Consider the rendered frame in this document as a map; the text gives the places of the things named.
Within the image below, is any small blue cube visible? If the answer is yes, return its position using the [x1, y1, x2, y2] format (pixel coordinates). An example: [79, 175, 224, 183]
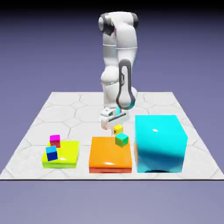
[45, 145, 59, 162]

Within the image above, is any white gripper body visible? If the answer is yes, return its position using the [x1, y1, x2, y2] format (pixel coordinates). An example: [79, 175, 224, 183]
[100, 112, 130, 130]

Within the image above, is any large orange box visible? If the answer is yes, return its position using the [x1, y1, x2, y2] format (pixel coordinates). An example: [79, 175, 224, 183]
[88, 136, 133, 174]

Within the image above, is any large cyan box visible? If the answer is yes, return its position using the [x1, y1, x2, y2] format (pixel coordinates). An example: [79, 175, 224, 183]
[135, 115, 188, 174]

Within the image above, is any small green cube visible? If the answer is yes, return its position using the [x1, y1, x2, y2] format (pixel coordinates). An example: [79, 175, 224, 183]
[115, 133, 129, 148]

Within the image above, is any small yellow cube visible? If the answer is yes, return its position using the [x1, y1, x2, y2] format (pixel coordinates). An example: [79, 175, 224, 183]
[113, 124, 124, 136]

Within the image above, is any small magenta cube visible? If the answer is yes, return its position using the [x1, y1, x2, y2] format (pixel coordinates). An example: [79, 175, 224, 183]
[49, 134, 61, 148]

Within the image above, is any large yellow-green box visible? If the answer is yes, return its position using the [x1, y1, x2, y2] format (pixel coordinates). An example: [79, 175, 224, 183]
[41, 140, 80, 169]

